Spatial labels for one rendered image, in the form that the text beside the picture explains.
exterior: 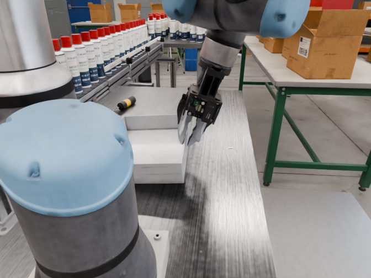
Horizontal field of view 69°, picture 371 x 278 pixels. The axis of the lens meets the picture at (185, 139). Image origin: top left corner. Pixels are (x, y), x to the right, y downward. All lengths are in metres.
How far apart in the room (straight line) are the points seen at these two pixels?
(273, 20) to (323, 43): 1.40
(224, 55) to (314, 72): 1.27
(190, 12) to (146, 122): 0.44
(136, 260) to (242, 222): 0.26
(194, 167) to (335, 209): 0.31
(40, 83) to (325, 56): 1.62
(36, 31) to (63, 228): 0.21
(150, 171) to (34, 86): 0.31
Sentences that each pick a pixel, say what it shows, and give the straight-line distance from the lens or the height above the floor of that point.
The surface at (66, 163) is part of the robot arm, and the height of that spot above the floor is 1.09.
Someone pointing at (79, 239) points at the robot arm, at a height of 1.01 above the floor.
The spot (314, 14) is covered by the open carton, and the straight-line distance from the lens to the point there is 2.12.
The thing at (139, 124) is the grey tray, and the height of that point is 0.86.
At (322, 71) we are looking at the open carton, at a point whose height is 0.83.
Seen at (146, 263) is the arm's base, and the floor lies 0.92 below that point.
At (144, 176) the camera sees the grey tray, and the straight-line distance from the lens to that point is 0.58.
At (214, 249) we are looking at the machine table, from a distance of 0.49.
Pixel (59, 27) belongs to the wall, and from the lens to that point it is 9.03.
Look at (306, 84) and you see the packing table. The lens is 1.72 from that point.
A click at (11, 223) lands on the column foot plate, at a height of 0.83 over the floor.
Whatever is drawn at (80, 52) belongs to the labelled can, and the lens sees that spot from 1.14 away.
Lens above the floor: 1.20
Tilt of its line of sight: 27 degrees down
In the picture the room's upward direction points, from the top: straight up
